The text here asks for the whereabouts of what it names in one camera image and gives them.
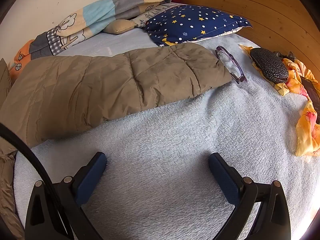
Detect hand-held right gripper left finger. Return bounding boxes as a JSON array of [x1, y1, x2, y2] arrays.
[[25, 152, 107, 240]]

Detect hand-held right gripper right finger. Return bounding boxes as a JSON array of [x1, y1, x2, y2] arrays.
[[209, 152, 292, 240]]

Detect brown puffer jacket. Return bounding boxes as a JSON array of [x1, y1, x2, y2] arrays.
[[0, 42, 233, 240]]

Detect light blue bed blanket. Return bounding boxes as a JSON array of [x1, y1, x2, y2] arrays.
[[12, 26, 320, 240]]

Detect yellow floral cloth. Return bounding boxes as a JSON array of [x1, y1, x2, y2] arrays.
[[239, 44, 320, 157]]

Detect purple glasses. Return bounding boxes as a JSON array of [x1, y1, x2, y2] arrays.
[[215, 45, 248, 84]]

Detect black patterned glasses case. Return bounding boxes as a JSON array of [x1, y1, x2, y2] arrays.
[[250, 48, 290, 83]]

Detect small grey object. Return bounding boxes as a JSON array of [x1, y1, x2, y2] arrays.
[[274, 51, 296, 61]]

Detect small beige pillow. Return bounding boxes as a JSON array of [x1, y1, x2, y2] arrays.
[[102, 19, 137, 35]]

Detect navy star-print pillow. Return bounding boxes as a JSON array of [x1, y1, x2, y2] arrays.
[[135, 2, 253, 47]]

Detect patchwork quilt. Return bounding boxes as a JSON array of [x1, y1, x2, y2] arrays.
[[9, 0, 167, 80]]

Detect wooden headboard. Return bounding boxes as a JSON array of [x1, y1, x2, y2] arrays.
[[152, 0, 320, 85]]

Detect black cable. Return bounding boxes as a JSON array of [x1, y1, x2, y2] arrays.
[[0, 123, 75, 240]]

